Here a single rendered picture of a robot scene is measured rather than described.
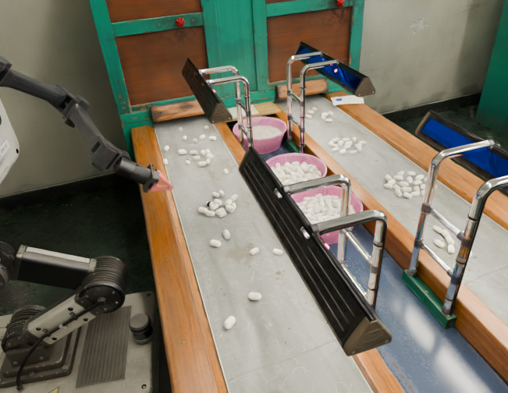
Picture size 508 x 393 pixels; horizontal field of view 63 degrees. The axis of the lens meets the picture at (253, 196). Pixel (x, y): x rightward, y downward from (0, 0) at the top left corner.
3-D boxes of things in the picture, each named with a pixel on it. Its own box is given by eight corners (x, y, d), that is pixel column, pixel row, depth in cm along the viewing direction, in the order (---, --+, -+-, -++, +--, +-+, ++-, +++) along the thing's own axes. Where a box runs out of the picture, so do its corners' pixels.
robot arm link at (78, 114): (58, 115, 156) (75, 92, 155) (71, 122, 160) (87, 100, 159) (89, 168, 128) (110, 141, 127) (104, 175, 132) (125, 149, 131)
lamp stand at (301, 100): (301, 164, 187) (301, 66, 163) (285, 146, 204) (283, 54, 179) (339, 157, 192) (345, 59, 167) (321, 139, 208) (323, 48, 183)
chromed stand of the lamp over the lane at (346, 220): (306, 377, 101) (308, 235, 76) (278, 316, 117) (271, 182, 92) (374, 353, 105) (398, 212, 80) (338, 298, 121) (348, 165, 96)
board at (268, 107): (220, 123, 210) (220, 121, 210) (214, 113, 222) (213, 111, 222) (280, 112, 217) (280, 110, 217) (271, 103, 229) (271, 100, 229)
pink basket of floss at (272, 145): (271, 161, 192) (271, 143, 187) (224, 151, 204) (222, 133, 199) (296, 138, 211) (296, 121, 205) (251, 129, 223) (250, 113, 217)
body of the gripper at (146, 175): (154, 164, 143) (135, 155, 140) (158, 178, 135) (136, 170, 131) (145, 179, 145) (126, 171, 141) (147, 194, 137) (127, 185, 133)
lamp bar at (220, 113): (211, 125, 141) (207, 104, 137) (181, 75, 191) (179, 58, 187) (232, 120, 143) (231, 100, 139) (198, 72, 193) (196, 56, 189)
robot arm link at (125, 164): (111, 173, 131) (119, 158, 130) (109, 166, 137) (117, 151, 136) (131, 182, 135) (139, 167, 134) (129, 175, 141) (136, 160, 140)
